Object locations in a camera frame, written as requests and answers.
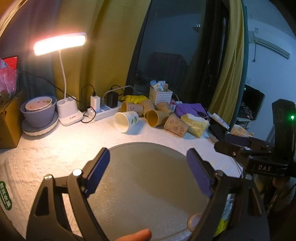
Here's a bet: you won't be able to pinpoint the black power adapter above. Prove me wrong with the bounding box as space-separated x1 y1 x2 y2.
107 92 118 108

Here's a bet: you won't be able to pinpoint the white tube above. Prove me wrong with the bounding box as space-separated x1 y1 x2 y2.
207 111 230 130

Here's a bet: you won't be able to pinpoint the packets in basket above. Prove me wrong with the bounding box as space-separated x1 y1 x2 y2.
150 79 170 91

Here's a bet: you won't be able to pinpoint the person's right forearm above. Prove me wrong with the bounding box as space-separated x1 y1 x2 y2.
253 173 296 212

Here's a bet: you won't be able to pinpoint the purple cloth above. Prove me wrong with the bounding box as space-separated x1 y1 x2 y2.
174 103 210 119

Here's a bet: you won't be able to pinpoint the white bowl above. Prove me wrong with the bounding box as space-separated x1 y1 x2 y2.
25 97 53 113

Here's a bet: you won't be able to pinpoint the black pouch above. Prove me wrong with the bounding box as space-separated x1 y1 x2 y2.
208 123 229 143

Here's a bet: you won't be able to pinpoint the person's left hand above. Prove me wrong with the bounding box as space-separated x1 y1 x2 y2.
114 229 152 241

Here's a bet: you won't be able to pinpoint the purple bowl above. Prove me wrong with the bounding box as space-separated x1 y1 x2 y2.
20 96 58 128

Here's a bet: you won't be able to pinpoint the white air conditioner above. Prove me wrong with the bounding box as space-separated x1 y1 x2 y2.
248 34 291 60

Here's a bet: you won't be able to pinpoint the black laptop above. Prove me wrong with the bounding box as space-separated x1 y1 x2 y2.
235 84 266 121

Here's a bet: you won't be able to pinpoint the white cable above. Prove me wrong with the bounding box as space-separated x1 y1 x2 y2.
102 85 141 102

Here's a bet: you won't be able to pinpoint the dark window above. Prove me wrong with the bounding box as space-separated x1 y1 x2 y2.
125 0 230 103

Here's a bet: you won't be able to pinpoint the white plastic basket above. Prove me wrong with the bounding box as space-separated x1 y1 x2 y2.
148 86 174 106

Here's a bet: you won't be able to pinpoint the white power strip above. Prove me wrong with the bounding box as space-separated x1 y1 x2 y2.
82 101 123 122

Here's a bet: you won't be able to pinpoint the grey round tray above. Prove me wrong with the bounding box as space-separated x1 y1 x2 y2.
85 142 243 240

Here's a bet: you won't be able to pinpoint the white textured table cover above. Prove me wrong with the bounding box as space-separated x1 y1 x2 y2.
0 108 246 241

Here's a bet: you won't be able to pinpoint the white printed cup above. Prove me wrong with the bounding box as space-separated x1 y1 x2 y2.
230 124 254 138

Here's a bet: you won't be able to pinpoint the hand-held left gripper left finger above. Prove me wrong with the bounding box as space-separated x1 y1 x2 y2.
26 147 110 241

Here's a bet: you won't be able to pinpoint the yellow rubber gloves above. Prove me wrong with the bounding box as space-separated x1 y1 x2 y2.
121 94 149 104

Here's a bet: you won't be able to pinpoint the white desk lamp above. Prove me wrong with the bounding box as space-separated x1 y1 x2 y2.
33 32 88 127

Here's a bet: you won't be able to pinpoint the clear plastic packet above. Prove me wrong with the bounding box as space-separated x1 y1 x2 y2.
214 193 234 237

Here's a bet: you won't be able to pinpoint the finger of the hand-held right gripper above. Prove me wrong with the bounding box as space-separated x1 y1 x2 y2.
224 134 276 150
214 140 274 159

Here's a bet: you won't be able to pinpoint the black cable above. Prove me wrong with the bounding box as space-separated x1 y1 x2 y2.
18 71 96 110

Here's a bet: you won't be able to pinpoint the brown printed paper cup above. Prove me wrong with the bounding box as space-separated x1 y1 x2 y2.
164 113 193 138

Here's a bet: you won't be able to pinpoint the yellow curtain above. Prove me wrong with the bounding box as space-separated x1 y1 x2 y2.
205 0 249 126
56 0 152 99

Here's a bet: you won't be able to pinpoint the white charger plug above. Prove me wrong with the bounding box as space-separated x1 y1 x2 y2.
90 95 102 114

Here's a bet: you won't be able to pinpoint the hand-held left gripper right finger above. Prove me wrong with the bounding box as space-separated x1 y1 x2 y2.
186 148 271 241

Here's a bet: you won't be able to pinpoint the white cup with green print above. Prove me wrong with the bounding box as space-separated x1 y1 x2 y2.
112 111 139 134

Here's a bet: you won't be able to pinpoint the white plate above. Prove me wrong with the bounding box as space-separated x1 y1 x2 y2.
21 111 60 137

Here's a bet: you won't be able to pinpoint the yellow tissue pack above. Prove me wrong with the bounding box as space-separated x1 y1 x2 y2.
180 113 210 139

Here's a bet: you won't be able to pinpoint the cardboard box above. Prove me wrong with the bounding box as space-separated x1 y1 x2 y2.
0 91 26 149

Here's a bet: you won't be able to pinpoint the pink plastic bag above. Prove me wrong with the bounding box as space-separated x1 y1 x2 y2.
0 67 18 94

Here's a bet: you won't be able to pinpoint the tablet with red screen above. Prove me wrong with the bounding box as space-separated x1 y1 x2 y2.
0 54 20 93

